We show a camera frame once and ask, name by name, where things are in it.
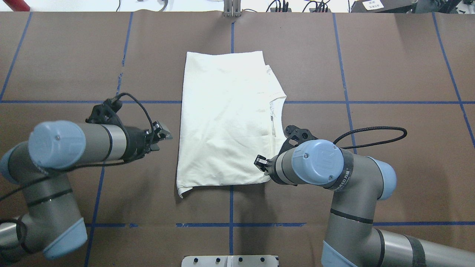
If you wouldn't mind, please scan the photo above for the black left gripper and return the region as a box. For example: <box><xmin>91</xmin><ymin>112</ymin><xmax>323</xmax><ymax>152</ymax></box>
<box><xmin>124</xmin><ymin>121</ymin><xmax>173</xmax><ymax>162</ymax></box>

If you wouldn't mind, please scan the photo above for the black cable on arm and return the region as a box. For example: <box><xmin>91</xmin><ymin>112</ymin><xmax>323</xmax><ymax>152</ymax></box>
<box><xmin>332</xmin><ymin>126</ymin><xmax>408</xmax><ymax>149</ymax></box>
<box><xmin>0</xmin><ymin>93</ymin><xmax>154</xmax><ymax>202</ymax></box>

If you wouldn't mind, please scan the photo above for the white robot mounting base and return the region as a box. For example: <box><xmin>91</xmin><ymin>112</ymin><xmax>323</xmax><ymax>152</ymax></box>
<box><xmin>181</xmin><ymin>255</ymin><xmax>280</xmax><ymax>267</ymax></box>

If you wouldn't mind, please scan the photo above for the black box with label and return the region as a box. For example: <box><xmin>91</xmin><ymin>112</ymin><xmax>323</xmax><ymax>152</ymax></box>
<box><xmin>350</xmin><ymin>0</ymin><xmax>417</xmax><ymax>13</ymax></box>

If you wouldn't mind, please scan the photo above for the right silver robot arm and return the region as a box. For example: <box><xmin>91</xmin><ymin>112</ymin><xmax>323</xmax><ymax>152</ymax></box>
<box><xmin>254</xmin><ymin>139</ymin><xmax>475</xmax><ymax>267</ymax></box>

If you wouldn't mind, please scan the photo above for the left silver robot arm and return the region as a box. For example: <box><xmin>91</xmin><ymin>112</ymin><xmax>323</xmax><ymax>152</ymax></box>
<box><xmin>1</xmin><ymin>121</ymin><xmax>173</xmax><ymax>266</ymax></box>

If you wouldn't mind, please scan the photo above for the aluminium frame post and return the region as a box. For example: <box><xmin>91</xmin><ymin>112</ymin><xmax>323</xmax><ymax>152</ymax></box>
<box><xmin>223</xmin><ymin>0</ymin><xmax>242</xmax><ymax>17</ymax></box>

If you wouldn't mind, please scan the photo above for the red cylinder bottle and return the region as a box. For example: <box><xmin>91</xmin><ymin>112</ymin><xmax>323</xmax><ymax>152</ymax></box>
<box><xmin>3</xmin><ymin>0</ymin><xmax>31</xmax><ymax>12</ymax></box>

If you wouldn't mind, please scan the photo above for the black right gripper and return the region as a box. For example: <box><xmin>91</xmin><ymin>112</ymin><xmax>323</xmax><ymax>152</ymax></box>
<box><xmin>254</xmin><ymin>156</ymin><xmax>278</xmax><ymax>177</ymax></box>

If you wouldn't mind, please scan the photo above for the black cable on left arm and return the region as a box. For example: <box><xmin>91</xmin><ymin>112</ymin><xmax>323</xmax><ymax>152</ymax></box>
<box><xmin>0</xmin><ymin>93</ymin><xmax>154</xmax><ymax>202</ymax></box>

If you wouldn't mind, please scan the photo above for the cream long-sleeve shirt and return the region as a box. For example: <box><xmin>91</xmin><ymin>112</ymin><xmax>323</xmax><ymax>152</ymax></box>
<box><xmin>176</xmin><ymin>51</ymin><xmax>286</xmax><ymax>198</ymax></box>

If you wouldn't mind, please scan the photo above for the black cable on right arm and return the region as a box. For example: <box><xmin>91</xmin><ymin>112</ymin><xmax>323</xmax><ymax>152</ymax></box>
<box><xmin>332</xmin><ymin>126</ymin><xmax>408</xmax><ymax>149</ymax></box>

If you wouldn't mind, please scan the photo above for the small orange black adapter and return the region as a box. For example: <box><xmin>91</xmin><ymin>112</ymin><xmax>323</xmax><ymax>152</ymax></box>
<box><xmin>266</xmin><ymin>0</ymin><xmax>291</xmax><ymax>13</ymax></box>

